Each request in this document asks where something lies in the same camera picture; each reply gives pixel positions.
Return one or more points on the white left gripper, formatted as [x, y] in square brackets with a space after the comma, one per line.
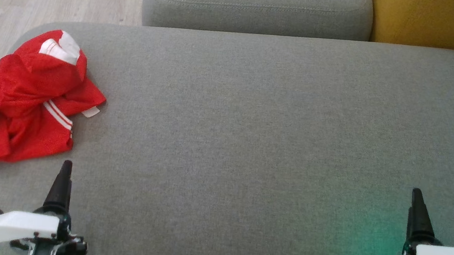
[15, 225]

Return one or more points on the yellow sofa back cushion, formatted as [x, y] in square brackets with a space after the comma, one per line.
[439, 21]

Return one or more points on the small grey sofa cushion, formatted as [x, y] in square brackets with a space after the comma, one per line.
[259, 6]

